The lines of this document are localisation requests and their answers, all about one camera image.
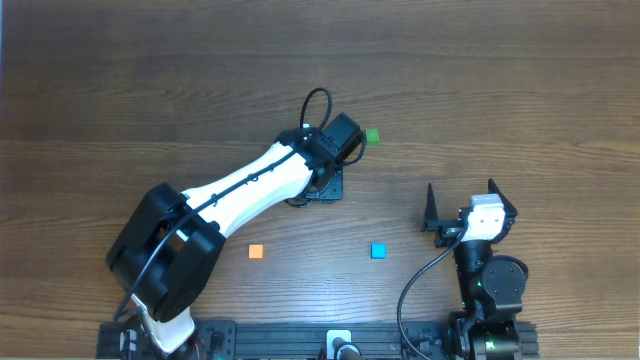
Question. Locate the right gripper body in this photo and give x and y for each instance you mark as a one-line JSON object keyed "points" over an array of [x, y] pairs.
{"points": [[447, 232]]}

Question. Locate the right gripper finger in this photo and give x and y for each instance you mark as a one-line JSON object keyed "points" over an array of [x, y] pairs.
{"points": [[430, 212], [505, 202]]}

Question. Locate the orange cube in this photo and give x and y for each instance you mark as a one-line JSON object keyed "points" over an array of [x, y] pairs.
{"points": [[255, 251]]}

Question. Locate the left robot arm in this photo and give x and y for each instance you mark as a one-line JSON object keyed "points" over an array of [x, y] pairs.
{"points": [[250, 190]]}

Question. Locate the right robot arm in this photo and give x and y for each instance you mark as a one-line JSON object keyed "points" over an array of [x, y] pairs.
{"points": [[500, 285]]}

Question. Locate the blue cube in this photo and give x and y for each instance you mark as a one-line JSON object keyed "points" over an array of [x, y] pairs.
{"points": [[378, 251]]}

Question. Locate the green cube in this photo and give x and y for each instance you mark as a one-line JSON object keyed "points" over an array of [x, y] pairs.
{"points": [[373, 136]]}

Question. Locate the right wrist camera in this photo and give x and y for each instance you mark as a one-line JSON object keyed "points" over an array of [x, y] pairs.
{"points": [[485, 217]]}

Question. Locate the mounting rail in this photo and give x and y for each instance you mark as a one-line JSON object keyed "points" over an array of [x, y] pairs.
{"points": [[290, 340]]}

